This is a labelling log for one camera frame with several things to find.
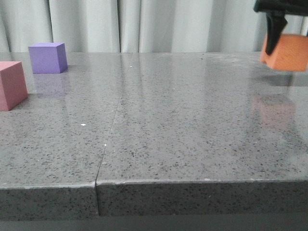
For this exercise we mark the black gripper body at top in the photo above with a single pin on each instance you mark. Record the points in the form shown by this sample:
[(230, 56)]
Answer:
[(292, 7)]

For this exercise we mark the black gripper finger orange cube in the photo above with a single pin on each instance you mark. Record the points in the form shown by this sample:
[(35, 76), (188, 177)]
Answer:
[(276, 22)]

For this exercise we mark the orange foam cube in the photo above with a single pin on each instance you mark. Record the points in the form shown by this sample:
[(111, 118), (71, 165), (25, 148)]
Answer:
[(290, 53)]

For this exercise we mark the grey pleated curtain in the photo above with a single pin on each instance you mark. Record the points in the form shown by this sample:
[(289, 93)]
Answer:
[(132, 25)]

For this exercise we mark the purple foam cube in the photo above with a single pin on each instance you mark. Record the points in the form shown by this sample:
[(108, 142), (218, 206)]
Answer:
[(48, 58)]

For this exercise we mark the pink foam cube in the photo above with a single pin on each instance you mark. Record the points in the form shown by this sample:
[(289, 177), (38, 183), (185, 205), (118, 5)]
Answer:
[(12, 85)]

